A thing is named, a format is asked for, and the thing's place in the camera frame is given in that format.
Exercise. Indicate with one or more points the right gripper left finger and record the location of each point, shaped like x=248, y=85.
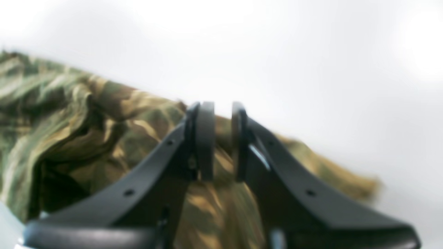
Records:
x=142, y=210

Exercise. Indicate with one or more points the camouflage T-shirt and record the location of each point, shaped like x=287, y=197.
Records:
x=66, y=134

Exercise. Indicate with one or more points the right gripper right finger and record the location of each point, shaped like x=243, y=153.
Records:
x=297, y=209

